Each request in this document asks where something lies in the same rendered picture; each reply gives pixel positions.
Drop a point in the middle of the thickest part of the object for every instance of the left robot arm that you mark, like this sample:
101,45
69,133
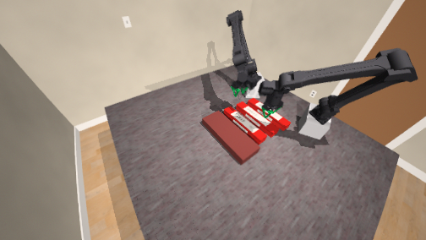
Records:
398,69

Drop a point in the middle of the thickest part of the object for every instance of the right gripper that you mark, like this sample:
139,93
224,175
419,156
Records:
235,86

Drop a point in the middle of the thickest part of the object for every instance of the red box of welding electrodes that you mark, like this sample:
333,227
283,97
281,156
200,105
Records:
245,125
262,123
274,118

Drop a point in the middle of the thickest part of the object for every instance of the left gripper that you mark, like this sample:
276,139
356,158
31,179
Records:
275,104

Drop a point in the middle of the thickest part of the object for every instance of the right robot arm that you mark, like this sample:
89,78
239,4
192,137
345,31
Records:
242,60

